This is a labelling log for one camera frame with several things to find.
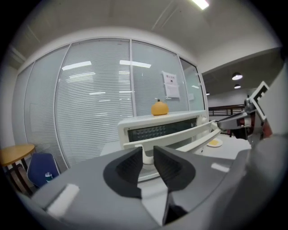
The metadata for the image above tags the white plate with yellow food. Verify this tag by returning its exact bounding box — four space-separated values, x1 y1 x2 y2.
206 138 224 148

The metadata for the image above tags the glass partition with blinds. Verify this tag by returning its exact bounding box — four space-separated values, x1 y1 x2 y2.
12 37 209 170

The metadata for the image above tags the dark railing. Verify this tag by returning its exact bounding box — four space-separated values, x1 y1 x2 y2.
208 104 246 118

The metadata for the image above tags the rectangular ceiling light panel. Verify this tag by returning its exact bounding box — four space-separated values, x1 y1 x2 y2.
190 0 210 10

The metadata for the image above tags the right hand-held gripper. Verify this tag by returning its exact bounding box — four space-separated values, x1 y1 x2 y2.
216 80 274 142

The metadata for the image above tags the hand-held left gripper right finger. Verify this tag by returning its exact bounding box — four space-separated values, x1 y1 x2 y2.
153 145 196 226

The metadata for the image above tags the orange fruit-shaped ornament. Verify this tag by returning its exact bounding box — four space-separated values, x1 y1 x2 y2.
151 98 170 117

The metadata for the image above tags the white paper notice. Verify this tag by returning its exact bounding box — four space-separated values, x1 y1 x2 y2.
161 71 181 100

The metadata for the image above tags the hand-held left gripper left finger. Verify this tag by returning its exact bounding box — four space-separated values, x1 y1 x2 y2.
103 146 144 199

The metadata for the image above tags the white toaster oven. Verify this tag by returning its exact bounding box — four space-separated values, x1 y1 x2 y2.
117 110 210 149

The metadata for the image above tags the round wooden table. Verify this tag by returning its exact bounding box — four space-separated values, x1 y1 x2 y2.
0 144 36 196

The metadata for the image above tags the blue chair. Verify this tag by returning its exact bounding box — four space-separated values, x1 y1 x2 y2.
27 152 61 189

